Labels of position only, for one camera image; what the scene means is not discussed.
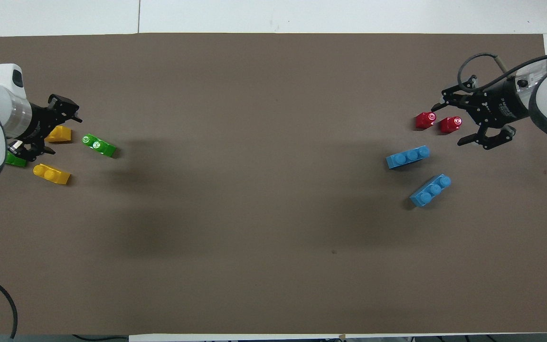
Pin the yellow two-stud toy block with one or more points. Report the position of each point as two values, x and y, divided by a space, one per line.
61 135
51 174

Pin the red single-stud toy block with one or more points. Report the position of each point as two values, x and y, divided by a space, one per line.
450 125
425 120

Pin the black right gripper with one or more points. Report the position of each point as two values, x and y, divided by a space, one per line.
499 107

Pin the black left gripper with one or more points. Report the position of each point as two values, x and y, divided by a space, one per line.
41 124

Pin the blue three-stud toy block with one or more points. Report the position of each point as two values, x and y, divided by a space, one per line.
407 158
430 191

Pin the green two-stud toy block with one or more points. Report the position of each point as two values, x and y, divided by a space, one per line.
99 145
17 160

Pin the brown table mat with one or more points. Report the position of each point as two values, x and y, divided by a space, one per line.
273 237

